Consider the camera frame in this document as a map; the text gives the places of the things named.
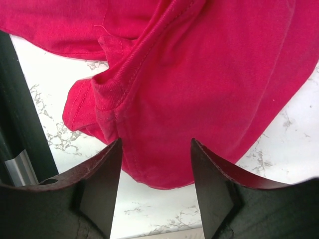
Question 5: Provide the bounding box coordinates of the magenta t shirt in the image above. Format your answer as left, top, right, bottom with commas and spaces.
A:
0, 0, 319, 190

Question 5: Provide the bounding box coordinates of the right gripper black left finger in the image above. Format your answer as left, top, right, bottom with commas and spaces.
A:
0, 139, 123, 239

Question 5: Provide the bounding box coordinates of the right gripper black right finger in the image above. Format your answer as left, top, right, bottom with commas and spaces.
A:
191, 139, 319, 239

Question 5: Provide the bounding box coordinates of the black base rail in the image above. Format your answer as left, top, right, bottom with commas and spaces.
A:
0, 32, 58, 187

